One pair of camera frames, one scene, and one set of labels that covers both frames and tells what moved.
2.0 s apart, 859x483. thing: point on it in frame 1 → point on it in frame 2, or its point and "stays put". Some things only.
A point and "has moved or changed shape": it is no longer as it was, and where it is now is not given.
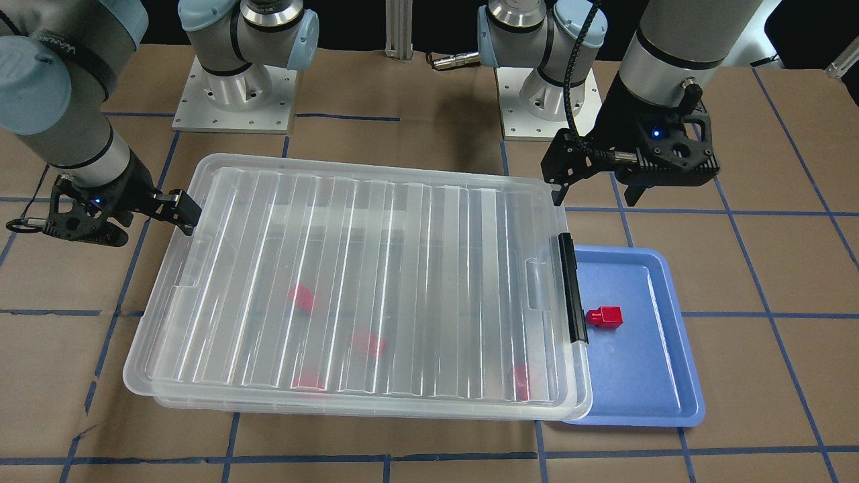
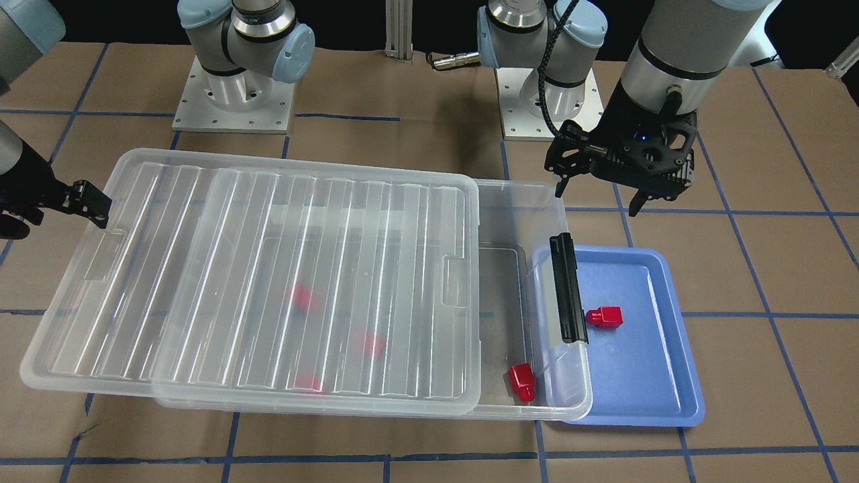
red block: (302, 296) stays put
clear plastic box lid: (429, 279) has moved or changed shape
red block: (605, 316) stays put
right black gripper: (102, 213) → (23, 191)
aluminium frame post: (399, 29) stays put
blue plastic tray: (643, 372) stays put
